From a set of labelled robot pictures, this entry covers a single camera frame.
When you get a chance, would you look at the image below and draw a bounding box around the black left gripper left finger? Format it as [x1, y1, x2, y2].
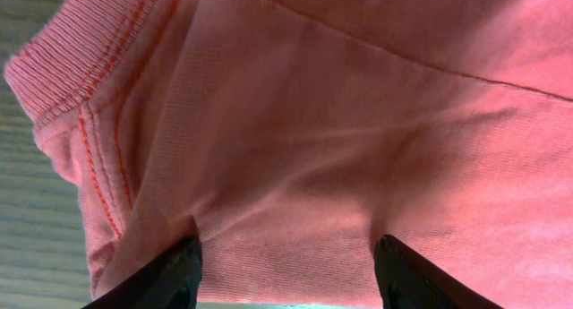
[83, 237, 202, 309]

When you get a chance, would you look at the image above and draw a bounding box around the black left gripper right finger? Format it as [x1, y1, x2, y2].
[373, 235, 500, 309]

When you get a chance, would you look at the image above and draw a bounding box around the orange t-shirt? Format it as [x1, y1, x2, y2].
[4, 0, 572, 308]

